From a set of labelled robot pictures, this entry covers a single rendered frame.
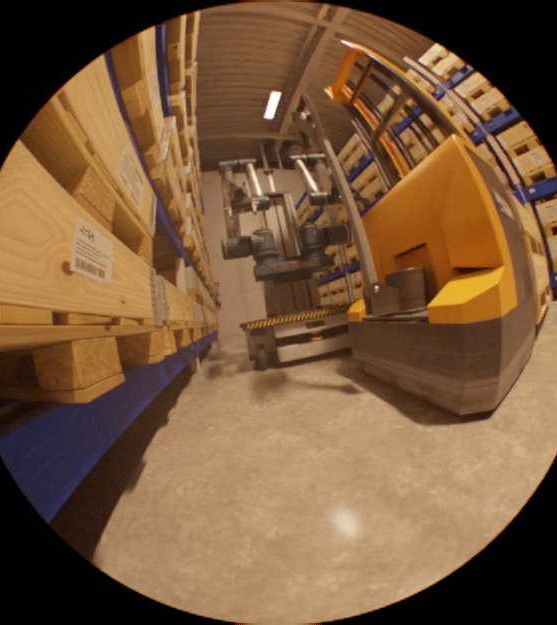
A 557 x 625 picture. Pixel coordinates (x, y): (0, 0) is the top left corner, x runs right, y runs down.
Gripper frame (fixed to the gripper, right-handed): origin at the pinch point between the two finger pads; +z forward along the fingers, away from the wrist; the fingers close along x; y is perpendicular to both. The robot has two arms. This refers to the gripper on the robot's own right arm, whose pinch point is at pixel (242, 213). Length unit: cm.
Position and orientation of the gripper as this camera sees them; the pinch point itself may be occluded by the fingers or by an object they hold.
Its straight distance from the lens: 113.9
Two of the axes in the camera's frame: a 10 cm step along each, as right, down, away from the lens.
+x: -9.7, 2.1, -0.8
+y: 0.2, 4.3, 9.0
